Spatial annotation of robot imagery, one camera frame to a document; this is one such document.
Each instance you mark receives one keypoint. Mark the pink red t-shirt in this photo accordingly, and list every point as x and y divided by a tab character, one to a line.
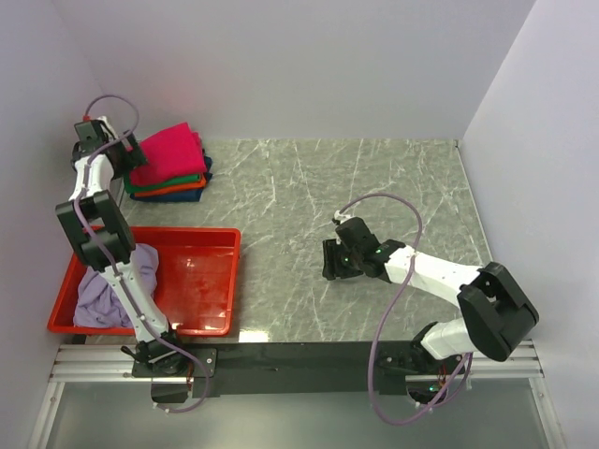
171	153

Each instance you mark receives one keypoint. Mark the lavender t-shirt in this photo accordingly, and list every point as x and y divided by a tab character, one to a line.
98	306

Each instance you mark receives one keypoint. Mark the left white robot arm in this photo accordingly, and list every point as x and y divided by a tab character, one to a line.
102	240

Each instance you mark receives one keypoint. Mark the folded green t-shirt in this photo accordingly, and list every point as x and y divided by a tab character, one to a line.
131	188

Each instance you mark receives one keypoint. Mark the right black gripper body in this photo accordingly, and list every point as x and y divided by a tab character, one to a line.
352	260

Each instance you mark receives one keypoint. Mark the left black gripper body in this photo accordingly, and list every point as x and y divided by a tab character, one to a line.
124	158

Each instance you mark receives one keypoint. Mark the folded navy t-shirt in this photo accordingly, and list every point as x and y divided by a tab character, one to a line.
187	196

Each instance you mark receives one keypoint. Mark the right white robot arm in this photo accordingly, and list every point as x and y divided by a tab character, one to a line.
495	313

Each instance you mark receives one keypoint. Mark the folded orange t-shirt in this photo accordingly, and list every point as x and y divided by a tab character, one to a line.
172	189

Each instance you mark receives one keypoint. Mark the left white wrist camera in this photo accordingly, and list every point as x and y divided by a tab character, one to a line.
101	125

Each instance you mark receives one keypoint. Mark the aluminium rail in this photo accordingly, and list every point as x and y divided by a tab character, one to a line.
107	364

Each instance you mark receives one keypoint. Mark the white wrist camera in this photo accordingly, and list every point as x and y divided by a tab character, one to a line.
339	218
101	125

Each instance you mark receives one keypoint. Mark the red plastic bin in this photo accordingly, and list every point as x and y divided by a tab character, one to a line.
196	282

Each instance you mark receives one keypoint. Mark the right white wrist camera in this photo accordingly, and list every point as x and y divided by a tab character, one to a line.
339	218

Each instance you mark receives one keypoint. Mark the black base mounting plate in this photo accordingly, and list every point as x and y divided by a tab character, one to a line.
313	367

